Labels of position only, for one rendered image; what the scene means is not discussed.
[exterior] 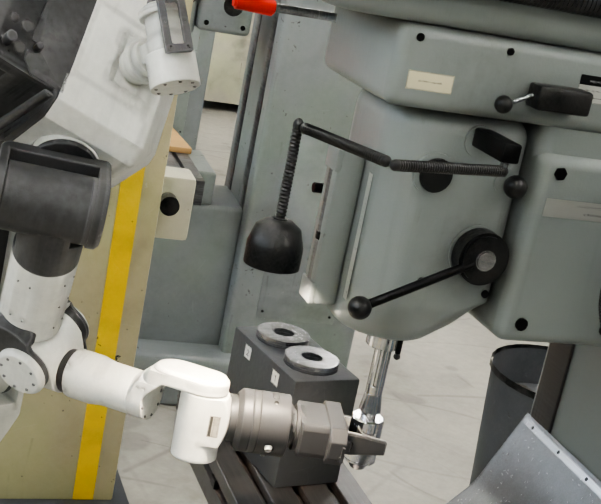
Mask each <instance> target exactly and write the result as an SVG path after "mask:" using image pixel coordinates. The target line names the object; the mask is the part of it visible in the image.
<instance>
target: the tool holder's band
mask: <svg viewBox="0 0 601 504"><path fill-rule="evenodd" d="M351 422H352V423H353V424H355V425H356V426H358V427H361V428H364V429H368V430H379V429H381V428H383V425H384V418H383V417H382V416H381V415H380V414H377V417H376V419H372V420H371V419H366V418H364V417H362V416H361V410H360V409H359V410H355V411H354V412H352V415H351Z"/></svg>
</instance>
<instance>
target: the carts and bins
mask: <svg viewBox="0 0 601 504"><path fill-rule="evenodd" d="M547 350H548V346H542V345H533V344H514V345H506V346H503V347H500V348H497V349H496V350H495V351H494V352H492V356H491V358H492V357H493V360H491V359H490V363H489V364H490V367H491V370H490V375H489V381H488V386H487V392H486V397H485V403H484V408H483V413H482V419H481V424H480V430H479V435H478V441H477V446H476V452H475V457H474V463H473V468H472V473H471V479H470V484H472V483H473V482H474V481H475V480H476V478H477V477H478V476H479V475H480V473H481V472H482V471H483V470H484V468H485V467H486V466H487V464H488V463H489V462H490V460H491V459H492V458H493V457H494V455H495V454H496V453H497V451H498V450H499V449H500V448H501V446H502V445H503V444H504V442H505V441H506V440H507V438H508V437H509V436H510V435H511V433H512V432H513V431H514V429H515V428H516V427H517V426H518V424H519V423H520V422H521V420H522V419H523V418H524V416H525V415H526V414H527V413H529V414H530V413H531V409H532V405H533V402H534V398H535V394H536V390H537V387H538V383H539V379H540V376H541V372H542V368H543V364H544V361H545V357H546V353H547ZM470 484H469V485H470Z"/></svg>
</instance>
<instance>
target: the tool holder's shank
mask: <svg viewBox="0 0 601 504"><path fill-rule="evenodd" d="M391 354H392V352H387V351H381V350H377V349H375V350H374V354H373V358H372V363H371V367H370V372H369V376H368V381H367V385H366V390H365V393H364V395H363V398H362V400H361V403H360V405H359V409H360V410H361V416H362V417H364V418H366V419H371V420H372V419H376V417H377V414H380V413H381V403H382V393H383V388H384V384H385V380H386V375H387V371H388V367H389V362H390V358H391Z"/></svg>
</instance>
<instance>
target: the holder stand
mask: <svg viewBox="0 0 601 504"><path fill-rule="evenodd" d="M227 378H228V379H229V380H230V387H229V393H233V394H238V392H239V391H241V390H242V389H243V388H250V389H257V390H264V391H270V392H278V393H284V394H290V395H291V397H292V404H293V406H295V404H297V402H298V400H300V401H307V402H314V403H321V404H323V402H324V401H332V402H339V403H341V407H342V410H343V414H344V415H349V416H351V415H352V412H353V408H354V404H355V399H356V395H357V390H358V386H359V378H358V377H356V376H355V375H354V374H353V373H352V372H350V371H349V370H348V369H347V368H346V367H344V366H343V365H342V364H341V363H340V362H339V359H338V358H337V357H336V356H335V355H333V354H332V353H330V352H328V351H325V350H324V349H323V348H322V347H321V346H320V345H318V344H317V343H316V342H315V341H314V340H312V339H311V338H310V335H309V334H308V333H307V332H306V331H305V330H303V329H301V328H299V327H297V326H294V325H291V324H286V323H281V322H266V323H262V324H260V325H258V326H253V327H236V330H235V335H234V340H233V346H232V351H231V356H230V362H229V367H228V372H227ZM242 453H243V454H244V455H245V456H246V457H247V458H248V460H249V461H250V462H251V463H252V464H253V465H254V466H255V467H256V468H257V470H258V471H259V472H260V473H261V474H262V475H263V476H264V477H265V479H266V480H267V481H268V482H269V483H270V484H271V485H272V486H273V487H274V488H279V487H290V486H301V485H313V484H324V483H335V482H337V480H338V475H339V471H340V466H341V465H340V466H339V465H332V464H325V463H324V462H323V459H318V458H311V457H304V456H297V455H295V451H293V450H289V446H288V447H287V448H286V450H285V453H284V455H283V456H282V457H276V456H269V455H265V456H260V454H255V453H248V452H242Z"/></svg>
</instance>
